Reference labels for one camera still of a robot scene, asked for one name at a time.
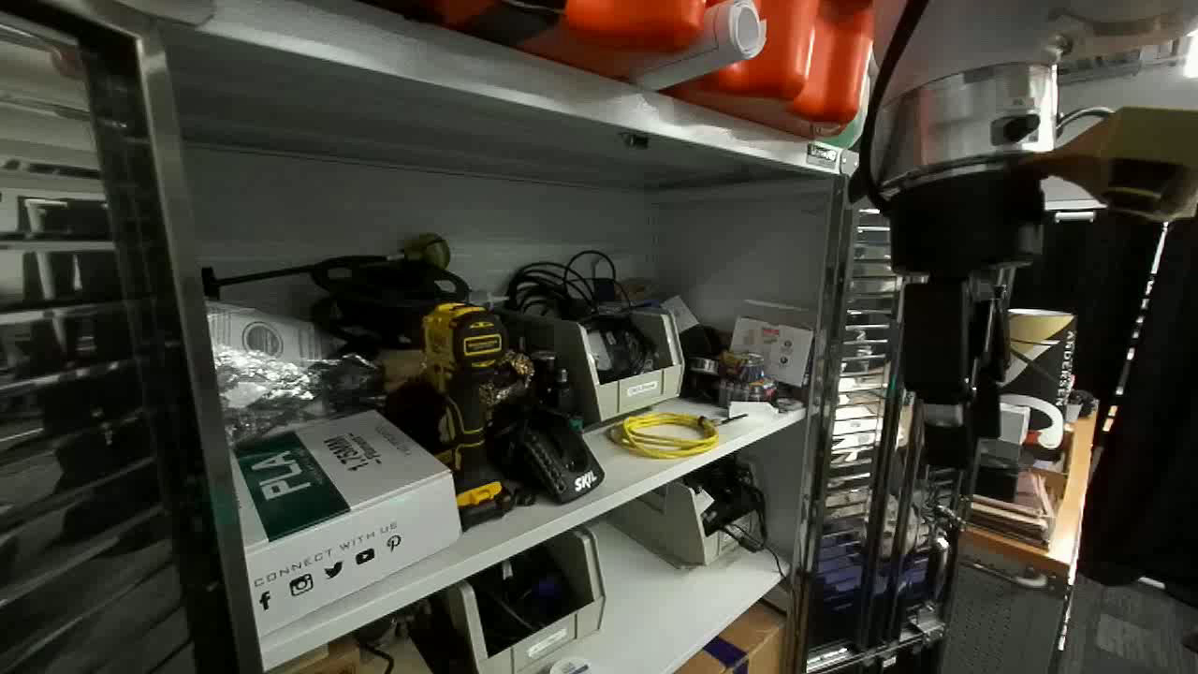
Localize white cardboard box green label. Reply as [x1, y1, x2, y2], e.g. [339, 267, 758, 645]
[233, 412, 460, 631]

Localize yellow black power drill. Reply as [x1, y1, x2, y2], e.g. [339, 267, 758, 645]
[424, 304, 510, 529]

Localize brown cardboard box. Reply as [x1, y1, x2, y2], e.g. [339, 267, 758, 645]
[678, 604, 785, 674]

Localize orange plastic container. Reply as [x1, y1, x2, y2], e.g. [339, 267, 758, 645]
[397, 0, 874, 139]

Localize metal shelving cabinet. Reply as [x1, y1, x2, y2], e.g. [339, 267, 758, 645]
[48, 0, 864, 674]

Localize grey bin lower shelf right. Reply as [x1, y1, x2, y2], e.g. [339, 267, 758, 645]
[612, 458, 768, 564]

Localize white leaflet box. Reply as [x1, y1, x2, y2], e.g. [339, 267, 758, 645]
[732, 318, 812, 384]

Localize black coiled cables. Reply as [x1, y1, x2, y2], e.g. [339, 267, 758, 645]
[503, 246, 628, 320]

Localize grey storage bin upper shelf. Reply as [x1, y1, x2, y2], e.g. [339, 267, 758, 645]
[543, 312, 682, 427]

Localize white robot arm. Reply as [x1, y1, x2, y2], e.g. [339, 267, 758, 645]
[854, 0, 1198, 468]

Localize plastic bag of parts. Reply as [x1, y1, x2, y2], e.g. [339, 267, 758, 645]
[213, 343, 384, 444]

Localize black battery charger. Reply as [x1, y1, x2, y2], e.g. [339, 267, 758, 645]
[518, 412, 608, 503]

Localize yellow ethernet cable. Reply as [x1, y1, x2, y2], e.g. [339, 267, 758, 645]
[608, 408, 724, 465]

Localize wooden side cart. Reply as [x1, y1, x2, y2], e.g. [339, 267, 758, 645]
[964, 404, 1102, 589]

